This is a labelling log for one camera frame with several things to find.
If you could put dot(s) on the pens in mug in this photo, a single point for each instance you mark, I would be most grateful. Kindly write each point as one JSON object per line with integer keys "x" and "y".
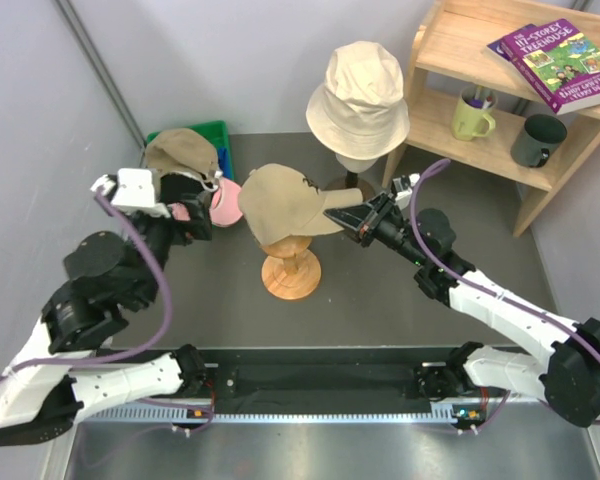
{"x": 481, "y": 98}

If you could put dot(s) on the cream bucket hat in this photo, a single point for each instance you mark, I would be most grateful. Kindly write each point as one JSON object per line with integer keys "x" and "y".
{"x": 359, "y": 110}

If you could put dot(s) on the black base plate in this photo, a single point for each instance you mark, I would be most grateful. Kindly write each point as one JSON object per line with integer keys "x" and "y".
{"x": 324, "y": 380}

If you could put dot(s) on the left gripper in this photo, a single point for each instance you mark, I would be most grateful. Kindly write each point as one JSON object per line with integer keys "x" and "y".
{"x": 201, "y": 227}

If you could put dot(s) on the blue item in bin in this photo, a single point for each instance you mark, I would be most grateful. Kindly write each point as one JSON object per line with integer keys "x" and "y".
{"x": 225, "y": 162}

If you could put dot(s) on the purple treehouse book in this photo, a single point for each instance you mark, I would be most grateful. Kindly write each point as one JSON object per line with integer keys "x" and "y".
{"x": 559, "y": 62}

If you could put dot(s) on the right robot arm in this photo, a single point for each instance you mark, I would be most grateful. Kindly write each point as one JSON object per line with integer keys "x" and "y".
{"x": 559, "y": 359}

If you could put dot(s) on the green plastic bin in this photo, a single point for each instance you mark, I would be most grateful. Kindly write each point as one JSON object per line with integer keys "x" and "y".
{"x": 215, "y": 132}

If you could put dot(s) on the light green mug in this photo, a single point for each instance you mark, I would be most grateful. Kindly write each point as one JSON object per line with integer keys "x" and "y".
{"x": 468, "y": 122}

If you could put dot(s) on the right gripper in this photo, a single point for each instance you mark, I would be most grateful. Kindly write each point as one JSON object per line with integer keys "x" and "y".
{"x": 375, "y": 212}

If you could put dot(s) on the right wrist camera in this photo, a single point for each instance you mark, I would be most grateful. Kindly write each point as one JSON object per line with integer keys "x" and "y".
{"x": 402, "y": 188}

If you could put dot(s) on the wooden mushroom hat stand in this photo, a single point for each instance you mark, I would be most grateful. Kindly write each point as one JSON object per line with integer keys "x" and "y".
{"x": 291, "y": 271}

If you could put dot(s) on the cream mannequin head stand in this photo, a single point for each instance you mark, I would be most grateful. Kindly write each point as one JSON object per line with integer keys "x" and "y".
{"x": 350, "y": 185}

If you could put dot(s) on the aluminium rail frame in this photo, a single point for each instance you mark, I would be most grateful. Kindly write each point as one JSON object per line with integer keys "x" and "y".
{"x": 526, "y": 441}

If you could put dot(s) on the dark grey mug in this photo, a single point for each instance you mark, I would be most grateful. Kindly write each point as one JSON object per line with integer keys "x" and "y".
{"x": 539, "y": 138}

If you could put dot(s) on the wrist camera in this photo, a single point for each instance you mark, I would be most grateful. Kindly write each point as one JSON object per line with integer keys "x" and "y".
{"x": 402, "y": 188}
{"x": 133, "y": 190}

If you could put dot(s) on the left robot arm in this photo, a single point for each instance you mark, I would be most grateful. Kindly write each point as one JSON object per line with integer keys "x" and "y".
{"x": 63, "y": 375}

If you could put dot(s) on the pink white baseball cap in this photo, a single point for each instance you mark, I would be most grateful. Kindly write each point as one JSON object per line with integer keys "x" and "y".
{"x": 223, "y": 211}

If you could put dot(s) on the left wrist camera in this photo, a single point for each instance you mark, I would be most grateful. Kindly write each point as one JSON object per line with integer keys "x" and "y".
{"x": 133, "y": 190}

